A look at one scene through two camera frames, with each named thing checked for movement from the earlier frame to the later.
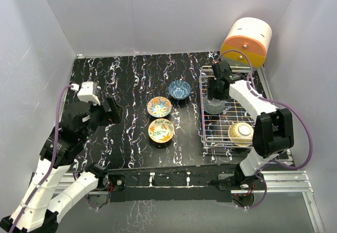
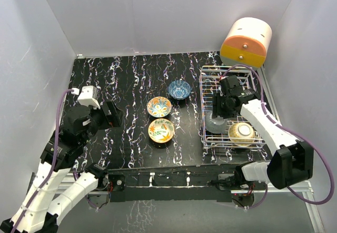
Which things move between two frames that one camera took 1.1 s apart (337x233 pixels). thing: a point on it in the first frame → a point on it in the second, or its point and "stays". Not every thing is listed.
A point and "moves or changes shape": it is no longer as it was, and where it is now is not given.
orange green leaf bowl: (161, 130) stays
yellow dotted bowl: (241, 134) stays
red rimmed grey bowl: (214, 106) moves or changes shape
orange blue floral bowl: (159, 107) stays
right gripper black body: (214, 90) → (221, 107)
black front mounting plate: (175, 183) stays
